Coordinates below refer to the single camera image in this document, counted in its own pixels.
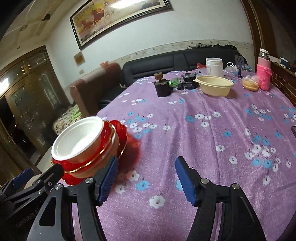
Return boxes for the white foam bowl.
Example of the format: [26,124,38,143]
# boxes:
[51,116,104,164]

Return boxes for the red gold-rimmed bowl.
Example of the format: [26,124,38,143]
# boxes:
[51,116,117,176]

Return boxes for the red gold-rimmed plate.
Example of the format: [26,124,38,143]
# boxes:
[52,120,127,185]

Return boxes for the cream plastic bowl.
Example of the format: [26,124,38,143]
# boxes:
[69,121,119,179]
[194,75,234,97]

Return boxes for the patterned bed cushion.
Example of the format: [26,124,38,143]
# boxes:
[53,104,82,135]

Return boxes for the wooden glass door cabinet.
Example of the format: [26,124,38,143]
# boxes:
[1,46,70,165]

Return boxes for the purple floral tablecloth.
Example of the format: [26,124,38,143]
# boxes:
[97,77,295,240]

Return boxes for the brown armchair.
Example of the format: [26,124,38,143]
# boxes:
[69,63,121,118]

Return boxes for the bag of yellow food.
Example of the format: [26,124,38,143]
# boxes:
[242,75,260,92]

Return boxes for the black grinder with wooden knob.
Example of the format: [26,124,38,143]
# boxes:
[154,72,172,97]

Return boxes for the wooden side counter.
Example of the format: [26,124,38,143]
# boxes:
[271,62,296,106]

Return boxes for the black electronic device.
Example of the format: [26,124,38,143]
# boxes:
[177,72,199,90]

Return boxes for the pink sleeved bottle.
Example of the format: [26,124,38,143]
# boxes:
[256,48,273,91]

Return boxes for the white plastic jar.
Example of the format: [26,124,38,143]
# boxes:
[206,57,224,77]

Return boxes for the red plastic bag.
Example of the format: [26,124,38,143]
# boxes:
[197,63,206,69]

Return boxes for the framed horse painting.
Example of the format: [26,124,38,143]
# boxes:
[70,1,172,50]

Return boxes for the black leather sofa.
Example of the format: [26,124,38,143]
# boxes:
[98,44,247,109]

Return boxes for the yellow wall notice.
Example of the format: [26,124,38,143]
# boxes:
[74,51,85,67]

